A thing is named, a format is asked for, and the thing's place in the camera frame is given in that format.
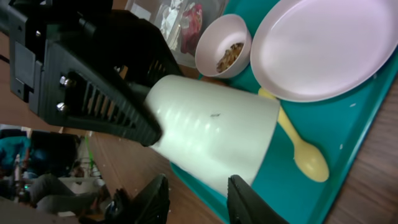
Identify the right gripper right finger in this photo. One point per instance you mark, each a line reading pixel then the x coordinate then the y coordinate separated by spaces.
pixel 245 206

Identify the teal serving tray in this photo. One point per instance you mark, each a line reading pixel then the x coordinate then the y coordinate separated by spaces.
pixel 337 127

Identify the brown food scraps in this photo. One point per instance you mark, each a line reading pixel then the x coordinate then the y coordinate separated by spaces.
pixel 229 57

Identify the clear plastic bin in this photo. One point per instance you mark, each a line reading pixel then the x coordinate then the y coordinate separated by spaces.
pixel 150 10

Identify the red snack wrapper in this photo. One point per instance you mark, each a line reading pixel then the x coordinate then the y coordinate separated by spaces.
pixel 191 24

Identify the white tissue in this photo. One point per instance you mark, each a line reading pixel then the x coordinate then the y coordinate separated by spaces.
pixel 171 15

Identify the white plastic cup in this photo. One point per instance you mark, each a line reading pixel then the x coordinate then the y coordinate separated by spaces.
pixel 212 131

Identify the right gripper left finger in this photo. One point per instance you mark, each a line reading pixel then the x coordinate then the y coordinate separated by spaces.
pixel 97 72

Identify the large pink plate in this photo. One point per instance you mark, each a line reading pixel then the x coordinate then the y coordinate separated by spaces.
pixel 313 50

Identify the small pink bowl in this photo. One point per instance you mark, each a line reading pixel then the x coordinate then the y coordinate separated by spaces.
pixel 219 37

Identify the yellow plastic spoon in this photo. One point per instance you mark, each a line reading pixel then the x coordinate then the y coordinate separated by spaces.
pixel 308 158

